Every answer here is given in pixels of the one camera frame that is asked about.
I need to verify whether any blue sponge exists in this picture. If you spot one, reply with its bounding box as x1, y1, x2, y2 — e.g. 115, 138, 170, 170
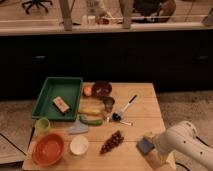
136, 138, 154, 155

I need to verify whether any metal cup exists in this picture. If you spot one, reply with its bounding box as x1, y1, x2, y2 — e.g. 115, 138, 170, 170
102, 97, 115, 113

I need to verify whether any orange fruit toy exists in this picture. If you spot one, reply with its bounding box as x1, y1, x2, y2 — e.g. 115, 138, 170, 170
83, 85, 92, 97

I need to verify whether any small white bowl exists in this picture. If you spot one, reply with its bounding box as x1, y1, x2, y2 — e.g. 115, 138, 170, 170
70, 135, 89, 155

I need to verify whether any seated person in background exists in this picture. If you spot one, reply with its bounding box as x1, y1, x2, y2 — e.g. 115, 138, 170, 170
133, 0, 176, 23

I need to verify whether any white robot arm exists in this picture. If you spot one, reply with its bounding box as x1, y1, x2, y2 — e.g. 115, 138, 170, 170
143, 121, 213, 171

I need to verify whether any dark red bowl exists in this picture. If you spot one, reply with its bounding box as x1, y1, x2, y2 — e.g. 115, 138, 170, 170
92, 81, 112, 98

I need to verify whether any dark grapes bunch toy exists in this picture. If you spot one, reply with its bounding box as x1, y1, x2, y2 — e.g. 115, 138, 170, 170
100, 131, 124, 154

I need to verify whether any green cucumber toy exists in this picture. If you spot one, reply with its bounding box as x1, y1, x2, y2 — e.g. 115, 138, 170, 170
79, 115, 103, 126

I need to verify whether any light green cup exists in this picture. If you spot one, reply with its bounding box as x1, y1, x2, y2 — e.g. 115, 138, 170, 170
35, 117, 51, 134

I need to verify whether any black office chair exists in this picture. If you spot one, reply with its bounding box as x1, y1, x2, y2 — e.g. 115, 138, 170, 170
22, 0, 53, 14

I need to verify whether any black white dish brush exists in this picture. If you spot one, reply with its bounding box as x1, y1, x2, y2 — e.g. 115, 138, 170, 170
112, 95, 136, 121

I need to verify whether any small metal spoon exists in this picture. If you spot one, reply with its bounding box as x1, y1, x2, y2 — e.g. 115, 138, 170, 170
106, 117, 133, 126

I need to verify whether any orange plastic bowl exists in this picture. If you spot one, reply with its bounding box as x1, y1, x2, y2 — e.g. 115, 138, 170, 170
32, 133, 65, 166

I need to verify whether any green plastic tray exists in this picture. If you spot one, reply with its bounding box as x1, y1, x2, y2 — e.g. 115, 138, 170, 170
32, 77, 83, 121

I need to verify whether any yellow corn toy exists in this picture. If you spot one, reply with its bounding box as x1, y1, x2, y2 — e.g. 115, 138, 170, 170
78, 108, 102, 116

